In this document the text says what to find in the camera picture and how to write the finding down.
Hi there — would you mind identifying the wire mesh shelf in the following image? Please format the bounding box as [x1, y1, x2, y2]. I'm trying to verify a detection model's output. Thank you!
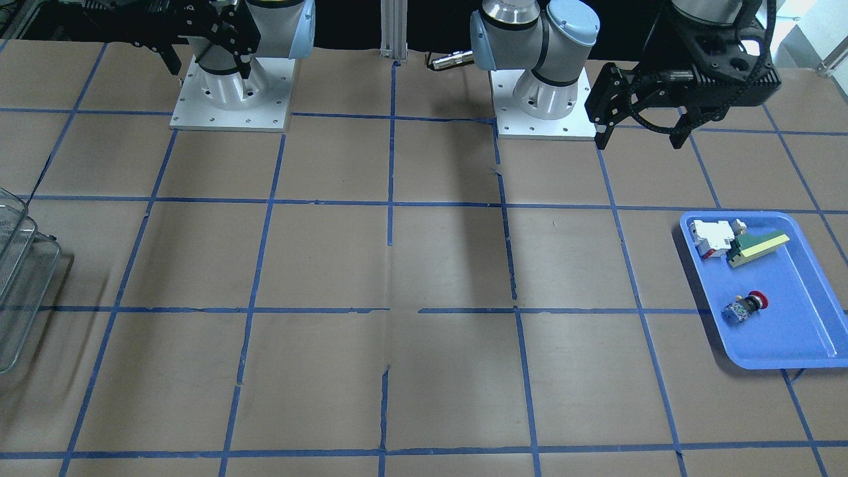
[1, 188, 62, 374]

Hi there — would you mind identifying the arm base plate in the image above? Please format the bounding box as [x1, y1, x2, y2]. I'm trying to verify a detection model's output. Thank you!
[170, 58, 299, 133]
[490, 69, 596, 141]

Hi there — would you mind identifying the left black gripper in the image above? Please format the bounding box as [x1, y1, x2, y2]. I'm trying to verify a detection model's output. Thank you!
[585, 13, 766, 150]

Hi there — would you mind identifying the red emergency stop button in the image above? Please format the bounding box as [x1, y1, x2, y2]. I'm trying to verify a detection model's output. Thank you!
[721, 290, 769, 324]

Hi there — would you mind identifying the white circuit breaker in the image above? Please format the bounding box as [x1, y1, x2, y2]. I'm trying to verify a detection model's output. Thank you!
[688, 219, 747, 260]

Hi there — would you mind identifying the aluminium frame post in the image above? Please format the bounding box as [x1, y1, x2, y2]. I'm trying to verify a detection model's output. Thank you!
[380, 0, 408, 63]

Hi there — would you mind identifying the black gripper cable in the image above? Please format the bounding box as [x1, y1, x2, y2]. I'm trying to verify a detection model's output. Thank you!
[729, 0, 782, 83]

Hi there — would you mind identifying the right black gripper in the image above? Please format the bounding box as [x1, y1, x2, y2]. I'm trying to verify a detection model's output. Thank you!
[66, 1, 261, 80]

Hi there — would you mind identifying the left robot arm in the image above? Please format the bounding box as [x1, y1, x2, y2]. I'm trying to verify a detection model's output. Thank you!
[470, 1, 782, 149]

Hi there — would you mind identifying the green yellow terminal block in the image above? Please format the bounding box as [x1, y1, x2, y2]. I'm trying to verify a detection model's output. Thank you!
[726, 230, 790, 268]

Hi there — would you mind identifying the blue plastic tray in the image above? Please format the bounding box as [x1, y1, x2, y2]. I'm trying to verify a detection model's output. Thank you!
[679, 211, 846, 370]

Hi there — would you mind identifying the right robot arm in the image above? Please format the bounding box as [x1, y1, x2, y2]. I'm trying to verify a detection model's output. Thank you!
[60, 1, 315, 111]

